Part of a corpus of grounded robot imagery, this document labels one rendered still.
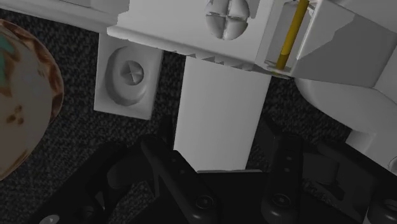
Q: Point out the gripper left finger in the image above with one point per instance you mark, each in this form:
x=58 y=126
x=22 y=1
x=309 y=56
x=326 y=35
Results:
x=173 y=180

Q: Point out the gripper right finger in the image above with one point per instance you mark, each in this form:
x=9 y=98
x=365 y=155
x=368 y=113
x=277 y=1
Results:
x=285 y=186

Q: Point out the white boxy fixture with screws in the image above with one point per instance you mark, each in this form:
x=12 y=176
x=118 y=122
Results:
x=217 y=111

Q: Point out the small white plate with screw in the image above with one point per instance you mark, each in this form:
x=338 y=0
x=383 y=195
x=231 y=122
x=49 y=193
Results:
x=127 y=77

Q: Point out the yellow rod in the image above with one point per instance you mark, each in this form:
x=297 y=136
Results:
x=291 y=32

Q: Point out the brown beige patterned round vase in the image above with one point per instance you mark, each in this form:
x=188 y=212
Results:
x=26 y=102

